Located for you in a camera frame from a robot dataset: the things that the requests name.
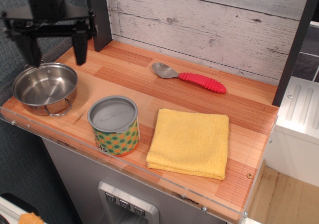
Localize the silver dispenser panel with buttons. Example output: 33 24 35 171
98 181 160 224

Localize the stainless steel pot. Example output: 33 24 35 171
12 62 78 116

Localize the white toy sink unit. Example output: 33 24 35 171
263 21 319 188

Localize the clear acrylic edge guard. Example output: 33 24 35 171
1 105 278 224

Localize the orange object at corner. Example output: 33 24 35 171
18 213 45 224

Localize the dark grey left post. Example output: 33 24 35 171
87 0 112 52

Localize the yellow folded cloth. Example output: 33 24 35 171
147 108 229 180

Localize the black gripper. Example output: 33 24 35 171
0 0 97 67

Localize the spoon with red handle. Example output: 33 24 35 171
152 62 227 94

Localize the dark grey post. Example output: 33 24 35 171
272 0 319 107
87 0 112 52

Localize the green orange dotted can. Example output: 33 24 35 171
88 96 140 157

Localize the dark grey right post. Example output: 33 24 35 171
272 0 319 107

